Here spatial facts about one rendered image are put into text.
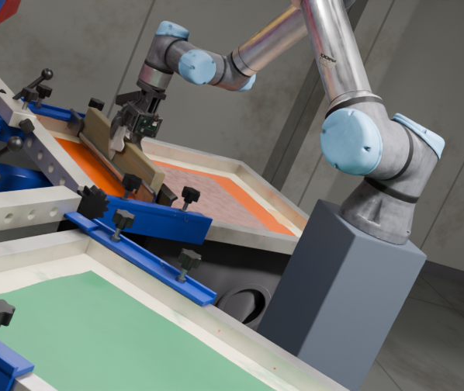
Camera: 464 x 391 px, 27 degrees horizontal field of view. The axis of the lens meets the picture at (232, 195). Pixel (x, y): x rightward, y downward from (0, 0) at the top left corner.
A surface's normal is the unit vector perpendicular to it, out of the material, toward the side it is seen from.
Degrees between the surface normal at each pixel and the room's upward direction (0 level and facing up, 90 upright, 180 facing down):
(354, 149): 94
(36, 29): 90
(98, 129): 90
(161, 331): 0
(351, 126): 94
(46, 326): 0
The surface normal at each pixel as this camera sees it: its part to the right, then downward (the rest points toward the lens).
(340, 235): -0.86, -0.26
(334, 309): 0.33, 0.40
